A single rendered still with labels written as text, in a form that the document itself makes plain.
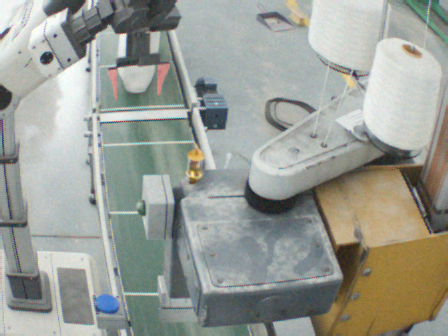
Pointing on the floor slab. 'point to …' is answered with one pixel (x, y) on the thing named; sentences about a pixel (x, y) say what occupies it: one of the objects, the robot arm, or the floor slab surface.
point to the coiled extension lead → (286, 102)
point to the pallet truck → (432, 15)
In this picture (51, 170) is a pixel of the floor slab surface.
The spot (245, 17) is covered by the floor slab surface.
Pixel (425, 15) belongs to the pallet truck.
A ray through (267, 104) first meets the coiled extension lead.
